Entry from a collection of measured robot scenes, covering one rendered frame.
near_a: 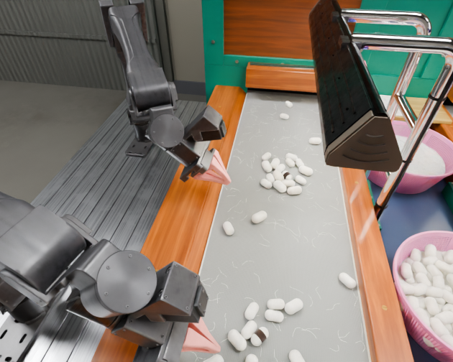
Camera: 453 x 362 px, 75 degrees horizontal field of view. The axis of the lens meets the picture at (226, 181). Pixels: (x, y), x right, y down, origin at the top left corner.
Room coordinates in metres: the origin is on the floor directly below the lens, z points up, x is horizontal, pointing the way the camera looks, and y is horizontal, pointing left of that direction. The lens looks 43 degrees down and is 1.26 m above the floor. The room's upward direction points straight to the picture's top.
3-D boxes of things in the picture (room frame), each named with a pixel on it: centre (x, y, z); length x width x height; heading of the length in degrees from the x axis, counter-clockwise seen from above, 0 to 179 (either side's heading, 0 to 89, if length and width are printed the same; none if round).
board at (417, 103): (0.90, -0.55, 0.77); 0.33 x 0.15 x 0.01; 80
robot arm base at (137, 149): (0.85, 0.28, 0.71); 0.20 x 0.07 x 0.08; 170
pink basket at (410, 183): (0.68, -0.51, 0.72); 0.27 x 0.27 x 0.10
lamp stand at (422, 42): (0.54, -0.28, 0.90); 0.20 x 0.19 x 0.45; 170
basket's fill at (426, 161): (0.68, -0.51, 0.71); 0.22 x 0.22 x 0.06
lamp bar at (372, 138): (0.56, -0.20, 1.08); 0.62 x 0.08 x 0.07; 170
